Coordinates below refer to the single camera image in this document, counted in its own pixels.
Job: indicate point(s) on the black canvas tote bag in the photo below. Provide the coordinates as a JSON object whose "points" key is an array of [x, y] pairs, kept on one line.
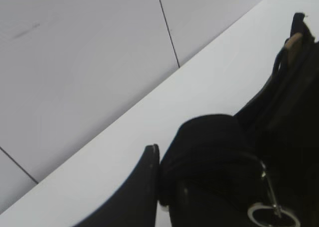
{"points": [[211, 173]]}

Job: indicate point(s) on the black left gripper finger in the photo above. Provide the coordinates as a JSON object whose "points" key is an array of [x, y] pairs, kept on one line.
{"points": [[134, 204]]}

